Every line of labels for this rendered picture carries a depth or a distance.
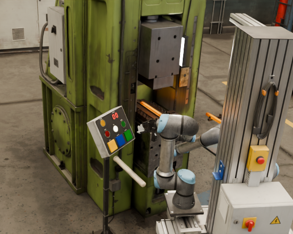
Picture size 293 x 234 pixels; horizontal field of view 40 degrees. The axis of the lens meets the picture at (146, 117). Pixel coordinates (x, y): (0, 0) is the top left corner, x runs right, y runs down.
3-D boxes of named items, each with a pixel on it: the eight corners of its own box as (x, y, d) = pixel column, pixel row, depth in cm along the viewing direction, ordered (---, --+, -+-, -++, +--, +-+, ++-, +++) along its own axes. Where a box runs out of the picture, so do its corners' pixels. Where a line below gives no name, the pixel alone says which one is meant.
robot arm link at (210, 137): (217, 145, 279) (170, 161, 315) (226, 140, 287) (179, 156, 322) (210, 130, 279) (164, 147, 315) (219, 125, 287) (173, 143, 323)
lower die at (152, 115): (169, 124, 351) (170, 115, 348) (150, 128, 341) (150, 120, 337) (143, 106, 383) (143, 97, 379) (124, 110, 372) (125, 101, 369)
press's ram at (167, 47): (187, 72, 339) (192, 24, 322) (148, 79, 319) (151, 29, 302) (158, 58, 370) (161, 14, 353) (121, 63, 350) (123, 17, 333)
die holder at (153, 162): (182, 166, 374) (187, 123, 354) (147, 178, 354) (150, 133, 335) (148, 140, 415) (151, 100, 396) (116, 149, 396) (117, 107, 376)
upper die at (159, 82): (173, 86, 336) (174, 74, 332) (153, 89, 326) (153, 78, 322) (145, 70, 367) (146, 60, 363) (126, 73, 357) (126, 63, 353)
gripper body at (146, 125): (146, 120, 300) (158, 116, 292) (150, 130, 301) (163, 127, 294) (140, 123, 294) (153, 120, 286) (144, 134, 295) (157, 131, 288)
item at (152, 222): (193, 217, 382) (193, 216, 382) (141, 238, 353) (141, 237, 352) (168, 194, 412) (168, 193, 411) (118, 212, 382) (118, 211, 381)
